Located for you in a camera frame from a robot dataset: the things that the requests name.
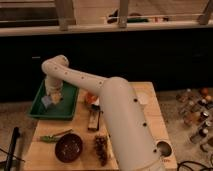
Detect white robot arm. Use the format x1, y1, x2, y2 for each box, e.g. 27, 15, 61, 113
41, 55, 166, 171

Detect green plastic tray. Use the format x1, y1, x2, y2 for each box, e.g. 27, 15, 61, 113
27, 78, 80, 121

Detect green spoon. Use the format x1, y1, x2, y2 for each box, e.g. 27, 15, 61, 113
39, 129, 72, 143

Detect orange plate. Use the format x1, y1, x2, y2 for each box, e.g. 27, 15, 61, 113
85, 92, 99, 105

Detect black tripod leg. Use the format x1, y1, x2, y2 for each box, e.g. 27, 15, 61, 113
4, 127, 20, 171

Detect dark rectangular block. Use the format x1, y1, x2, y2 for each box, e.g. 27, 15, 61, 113
88, 110, 100, 131

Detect dark brown bowl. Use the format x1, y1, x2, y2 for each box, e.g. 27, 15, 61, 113
55, 133, 83, 163

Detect wooden railing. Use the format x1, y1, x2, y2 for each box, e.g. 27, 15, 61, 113
0, 0, 213, 36

